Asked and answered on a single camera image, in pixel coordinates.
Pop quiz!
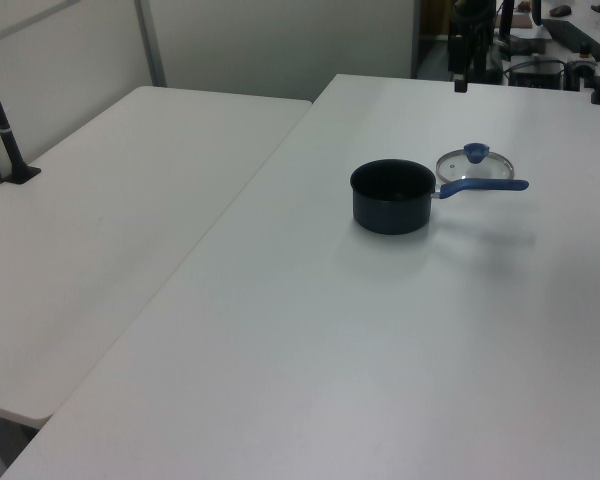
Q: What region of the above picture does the glass lid blue knob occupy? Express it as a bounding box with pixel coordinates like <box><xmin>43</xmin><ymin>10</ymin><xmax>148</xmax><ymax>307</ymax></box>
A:
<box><xmin>435</xmin><ymin>142</ymin><xmax>516</xmax><ymax>182</ymax></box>

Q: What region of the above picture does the white side table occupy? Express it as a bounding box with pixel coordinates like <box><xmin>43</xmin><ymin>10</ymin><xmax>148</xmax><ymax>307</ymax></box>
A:
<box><xmin>0</xmin><ymin>85</ymin><xmax>314</xmax><ymax>421</ymax></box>

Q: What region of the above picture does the dark blue saucepan blue handle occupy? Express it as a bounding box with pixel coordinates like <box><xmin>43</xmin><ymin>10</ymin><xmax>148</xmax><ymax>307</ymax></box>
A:
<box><xmin>349</xmin><ymin>158</ymin><xmax>530</xmax><ymax>236</ymax></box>

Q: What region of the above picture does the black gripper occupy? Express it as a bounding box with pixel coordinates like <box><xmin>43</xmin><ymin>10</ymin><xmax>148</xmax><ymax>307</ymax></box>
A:
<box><xmin>448</xmin><ymin>0</ymin><xmax>496</xmax><ymax>95</ymax></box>

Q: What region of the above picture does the grey metal partition post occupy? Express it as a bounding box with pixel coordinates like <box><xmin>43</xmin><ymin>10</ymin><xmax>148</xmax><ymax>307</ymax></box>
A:
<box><xmin>133</xmin><ymin>0</ymin><xmax>167</xmax><ymax>87</ymax></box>

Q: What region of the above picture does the black electronics box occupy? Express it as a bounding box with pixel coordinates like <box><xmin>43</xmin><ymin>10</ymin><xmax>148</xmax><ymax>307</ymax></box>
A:
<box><xmin>508</xmin><ymin>58</ymin><xmax>567</xmax><ymax>91</ymax></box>

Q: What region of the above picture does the black pole white band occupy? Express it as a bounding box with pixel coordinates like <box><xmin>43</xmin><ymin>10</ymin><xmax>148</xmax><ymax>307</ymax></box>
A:
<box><xmin>0</xmin><ymin>42</ymin><xmax>42</xmax><ymax>184</ymax></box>

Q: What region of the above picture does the black keyboard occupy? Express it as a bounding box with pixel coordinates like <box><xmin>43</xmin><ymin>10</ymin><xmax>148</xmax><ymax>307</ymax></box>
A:
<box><xmin>542</xmin><ymin>18</ymin><xmax>600</xmax><ymax>52</ymax></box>

